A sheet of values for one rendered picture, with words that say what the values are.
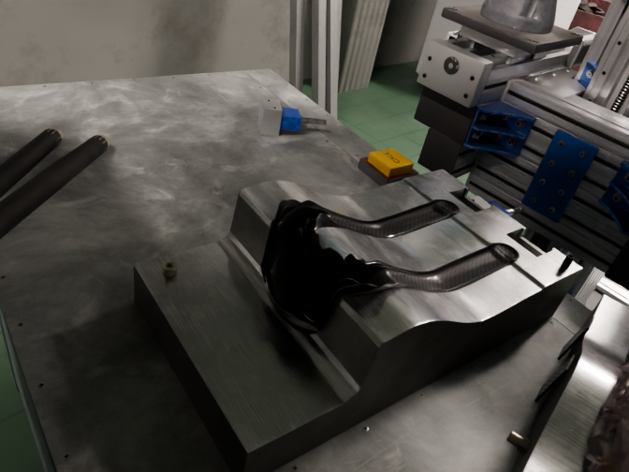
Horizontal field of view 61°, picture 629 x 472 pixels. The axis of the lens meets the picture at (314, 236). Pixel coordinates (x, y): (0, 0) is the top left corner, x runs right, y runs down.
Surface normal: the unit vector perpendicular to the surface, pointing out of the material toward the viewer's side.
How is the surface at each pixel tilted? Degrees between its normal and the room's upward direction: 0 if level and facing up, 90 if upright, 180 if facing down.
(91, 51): 90
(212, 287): 0
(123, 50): 90
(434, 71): 90
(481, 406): 0
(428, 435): 0
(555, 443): 13
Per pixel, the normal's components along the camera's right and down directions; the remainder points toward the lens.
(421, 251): 0.17, -0.78
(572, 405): 0.01, -0.65
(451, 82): -0.72, 0.31
